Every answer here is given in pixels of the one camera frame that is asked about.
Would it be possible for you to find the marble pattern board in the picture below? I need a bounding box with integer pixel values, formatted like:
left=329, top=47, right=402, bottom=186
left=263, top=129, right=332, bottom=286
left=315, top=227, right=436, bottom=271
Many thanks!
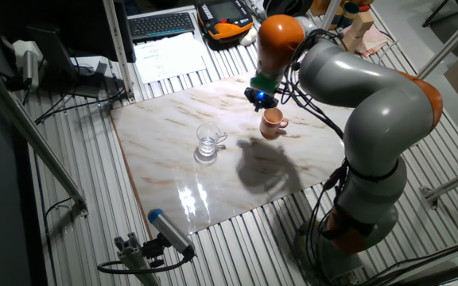
left=109, top=71, right=351, bottom=236

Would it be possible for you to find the silver white camera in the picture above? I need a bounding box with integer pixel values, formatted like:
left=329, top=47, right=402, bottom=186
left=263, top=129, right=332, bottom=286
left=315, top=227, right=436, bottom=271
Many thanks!
left=12, top=39, right=43, bottom=91

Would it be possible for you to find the short aluminium frame beam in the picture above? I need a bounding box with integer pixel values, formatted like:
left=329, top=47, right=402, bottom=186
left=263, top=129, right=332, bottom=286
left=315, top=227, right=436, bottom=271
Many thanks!
left=419, top=162, right=458, bottom=211

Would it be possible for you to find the slanted aluminium frame beam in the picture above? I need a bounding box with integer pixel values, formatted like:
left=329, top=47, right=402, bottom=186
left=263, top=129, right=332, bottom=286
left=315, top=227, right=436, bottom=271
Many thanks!
left=416, top=3, right=458, bottom=79

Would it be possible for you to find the orange ceramic mug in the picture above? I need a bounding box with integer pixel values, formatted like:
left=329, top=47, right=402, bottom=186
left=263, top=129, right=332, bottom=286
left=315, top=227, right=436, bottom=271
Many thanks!
left=258, top=107, right=289, bottom=140

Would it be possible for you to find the black round spool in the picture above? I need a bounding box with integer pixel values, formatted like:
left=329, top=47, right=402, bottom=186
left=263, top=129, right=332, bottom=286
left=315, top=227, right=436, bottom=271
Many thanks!
left=262, top=0, right=314, bottom=19

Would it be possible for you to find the black keyboard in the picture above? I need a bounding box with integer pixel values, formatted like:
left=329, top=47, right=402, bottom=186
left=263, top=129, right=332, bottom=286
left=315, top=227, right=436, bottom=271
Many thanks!
left=128, top=11, right=196, bottom=41

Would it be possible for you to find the orange black teach pendant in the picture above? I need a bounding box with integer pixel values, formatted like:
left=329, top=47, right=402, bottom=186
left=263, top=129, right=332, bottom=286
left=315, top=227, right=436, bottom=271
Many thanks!
left=196, top=0, right=255, bottom=42

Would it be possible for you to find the aluminium profile camera mount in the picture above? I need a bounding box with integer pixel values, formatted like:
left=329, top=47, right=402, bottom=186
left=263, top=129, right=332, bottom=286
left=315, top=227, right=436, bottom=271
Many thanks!
left=113, top=232, right=162, bottom=286

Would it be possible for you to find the long aluminium profile beam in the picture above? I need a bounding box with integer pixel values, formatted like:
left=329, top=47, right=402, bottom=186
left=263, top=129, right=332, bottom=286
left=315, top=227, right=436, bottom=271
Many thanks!
left=0, top=55, right=90, bottom=218

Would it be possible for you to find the pink cloth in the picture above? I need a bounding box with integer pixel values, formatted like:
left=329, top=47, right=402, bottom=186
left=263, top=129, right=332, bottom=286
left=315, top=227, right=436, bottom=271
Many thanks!
left=358, top=25, right=391, bottom=59

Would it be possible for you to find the teal wooden cylinder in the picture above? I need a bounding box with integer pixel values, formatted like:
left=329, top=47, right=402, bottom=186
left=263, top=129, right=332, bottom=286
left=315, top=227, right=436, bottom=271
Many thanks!
left=342, top=1, right=360, bottom=28

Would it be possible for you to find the black desk cable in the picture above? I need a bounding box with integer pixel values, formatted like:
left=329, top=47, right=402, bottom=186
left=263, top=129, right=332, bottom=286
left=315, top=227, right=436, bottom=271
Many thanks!
left=33, top=85, right=129, bottom=125

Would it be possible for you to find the slim aluminium post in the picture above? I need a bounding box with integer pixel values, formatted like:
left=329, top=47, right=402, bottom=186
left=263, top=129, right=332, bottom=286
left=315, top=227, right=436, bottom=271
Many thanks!
left=319, top=0, right=342, bottom=32

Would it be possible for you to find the clear glass mug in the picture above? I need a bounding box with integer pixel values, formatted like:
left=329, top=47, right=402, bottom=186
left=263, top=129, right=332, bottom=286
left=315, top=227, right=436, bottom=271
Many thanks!
left=196, top=122, right=229, bottom=157

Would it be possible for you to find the black camera cable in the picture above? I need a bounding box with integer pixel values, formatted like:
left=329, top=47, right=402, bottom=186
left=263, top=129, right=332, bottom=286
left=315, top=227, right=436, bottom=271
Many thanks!
left=96, top=253, right=195, bottom=276

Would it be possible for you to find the white printed paper sheet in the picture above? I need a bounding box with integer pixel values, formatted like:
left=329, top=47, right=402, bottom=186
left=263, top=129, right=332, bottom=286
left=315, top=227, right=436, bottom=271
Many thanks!
left=133, top=31, right=208, bottom=85

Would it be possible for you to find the black monitor stand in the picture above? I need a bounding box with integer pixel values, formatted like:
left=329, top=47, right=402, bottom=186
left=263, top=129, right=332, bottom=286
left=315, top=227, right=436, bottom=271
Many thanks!
left=27, top=25, right=115, bottom=99

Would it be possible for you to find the aluminium profile post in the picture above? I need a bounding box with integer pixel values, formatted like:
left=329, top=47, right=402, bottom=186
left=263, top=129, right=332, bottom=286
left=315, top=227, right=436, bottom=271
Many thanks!
left=101, top=0, right=136, bottom=102

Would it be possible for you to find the silver camera with blue cap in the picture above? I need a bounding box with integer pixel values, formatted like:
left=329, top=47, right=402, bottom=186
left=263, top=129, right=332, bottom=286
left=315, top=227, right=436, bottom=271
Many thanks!
left=147, top=208, right=196, bottom=257

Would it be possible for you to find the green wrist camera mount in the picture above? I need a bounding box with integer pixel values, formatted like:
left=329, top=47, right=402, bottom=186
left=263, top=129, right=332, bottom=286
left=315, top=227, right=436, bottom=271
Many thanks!
left=249, top=73, right=281, bottom=95

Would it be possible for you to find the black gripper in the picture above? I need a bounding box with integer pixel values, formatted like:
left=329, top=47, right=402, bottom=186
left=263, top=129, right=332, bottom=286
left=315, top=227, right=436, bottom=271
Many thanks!
left=243, top=87, right=280, bottom=113

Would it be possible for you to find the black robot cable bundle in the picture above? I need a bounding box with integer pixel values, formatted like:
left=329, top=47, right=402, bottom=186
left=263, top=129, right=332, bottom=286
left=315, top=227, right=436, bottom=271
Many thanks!
left=282, top=29, right=357, bottom=285

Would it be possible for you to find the white rounded object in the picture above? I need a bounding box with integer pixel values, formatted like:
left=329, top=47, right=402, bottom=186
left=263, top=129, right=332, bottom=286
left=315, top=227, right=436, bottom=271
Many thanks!
left=239, top=26, right=258, bottom=47

